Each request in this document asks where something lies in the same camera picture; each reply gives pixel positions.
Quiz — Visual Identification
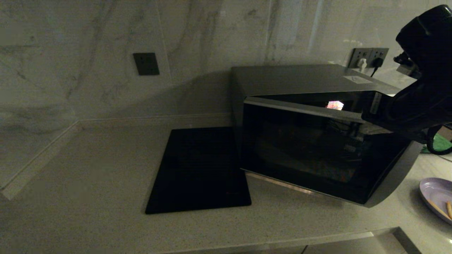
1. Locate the purple plastic plate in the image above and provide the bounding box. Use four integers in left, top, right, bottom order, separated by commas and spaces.
419, 177, 452, 226

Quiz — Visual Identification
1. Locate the black power plug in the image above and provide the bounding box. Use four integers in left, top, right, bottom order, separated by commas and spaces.
370, 58, 384, 78

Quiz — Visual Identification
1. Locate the green plastic cutting board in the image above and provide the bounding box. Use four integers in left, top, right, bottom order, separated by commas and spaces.
422, 133, 452, 154

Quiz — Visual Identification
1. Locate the white cabinet front panel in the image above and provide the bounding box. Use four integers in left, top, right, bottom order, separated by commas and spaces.
302, 234, 412, 254

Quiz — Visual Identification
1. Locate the black glass induction cooktop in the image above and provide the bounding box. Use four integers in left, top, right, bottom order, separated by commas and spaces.
145, 126, 252, 214

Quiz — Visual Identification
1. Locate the dark double wall socket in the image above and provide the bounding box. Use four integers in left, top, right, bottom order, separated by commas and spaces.
348, 48, 389, 68

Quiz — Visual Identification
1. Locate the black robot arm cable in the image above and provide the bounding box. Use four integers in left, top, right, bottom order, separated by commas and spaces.
426, 123, 452, 156

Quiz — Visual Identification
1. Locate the dark single wall socket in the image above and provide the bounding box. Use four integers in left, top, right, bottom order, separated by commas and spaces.
133, 53, 160, 76

